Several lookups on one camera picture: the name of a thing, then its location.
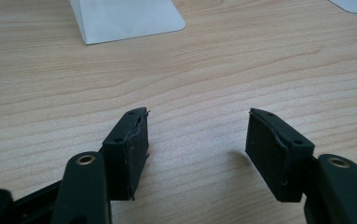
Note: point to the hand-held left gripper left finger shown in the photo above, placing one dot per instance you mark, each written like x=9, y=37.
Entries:
x=126, y=155

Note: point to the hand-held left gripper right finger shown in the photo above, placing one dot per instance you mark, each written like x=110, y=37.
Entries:
x=272, y=155

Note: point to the white expandable metal book rack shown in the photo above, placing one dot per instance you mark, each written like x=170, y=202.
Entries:
x=126, y=18

